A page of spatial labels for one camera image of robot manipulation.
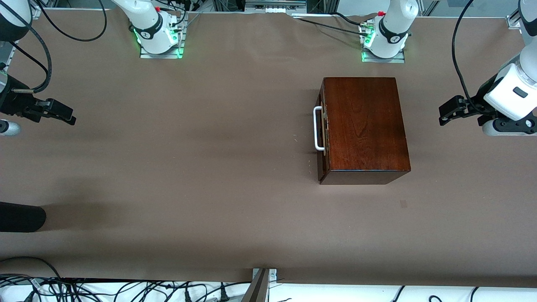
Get metal base plate of right arm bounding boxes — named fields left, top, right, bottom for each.
left=140, top=23, right=186, bottom=59

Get brown table cover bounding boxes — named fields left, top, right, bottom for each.
left=0, top=8, right=537, bottom=288

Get aluminium frame corner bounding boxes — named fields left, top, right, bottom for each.
left=506, top=0, right=537, bottom=30

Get black cylinder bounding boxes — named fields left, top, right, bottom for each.
left=0, top=201, right=47, bottom=233

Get thin black cable of right arm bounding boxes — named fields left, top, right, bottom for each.
left=34, top=0, right=107, bottom=42

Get metal bracket with grey pole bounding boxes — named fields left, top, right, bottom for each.
left=241, top=268, right=278, bottom=302

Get aluminium side rail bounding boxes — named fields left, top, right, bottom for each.
left=0, top=40, right=18, bottom=74

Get metal base plate of left arm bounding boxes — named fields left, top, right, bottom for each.
left=362, top=47, right=406, bottom=64

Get black base cable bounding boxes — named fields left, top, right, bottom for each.
left=299, top=18, right=372, bottom=37
left=331, top=12, right=368, bottom=26

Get tangled black floor cables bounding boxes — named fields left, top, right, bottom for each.
left=0, top=256, right=252, bottom=302

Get dark brown wooden cabinet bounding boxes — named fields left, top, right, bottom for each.
left=320, top=77, right=412, bottom=185

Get wooden drawer with white handle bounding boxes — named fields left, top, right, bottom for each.
left=313, top=80, right=331, bottom=185

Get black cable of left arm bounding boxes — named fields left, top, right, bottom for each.
left=452, top=0, right=489, bottom=115

